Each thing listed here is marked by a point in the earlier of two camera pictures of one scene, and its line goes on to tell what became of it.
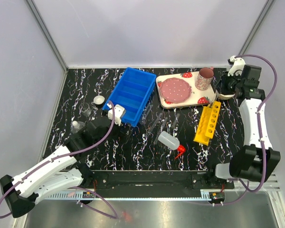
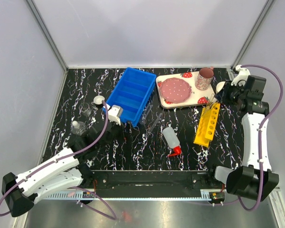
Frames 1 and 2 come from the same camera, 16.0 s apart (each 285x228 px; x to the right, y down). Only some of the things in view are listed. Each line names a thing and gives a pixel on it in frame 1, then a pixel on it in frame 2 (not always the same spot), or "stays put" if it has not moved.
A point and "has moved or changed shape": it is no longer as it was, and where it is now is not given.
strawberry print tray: (179, 90) stays put
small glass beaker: (85, 109) stays put
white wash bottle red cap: (171, 142) has moved or changed shape
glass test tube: (161, 130) -> (212, 97)
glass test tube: (147, 111) stays put
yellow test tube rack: (207, 126) stays put
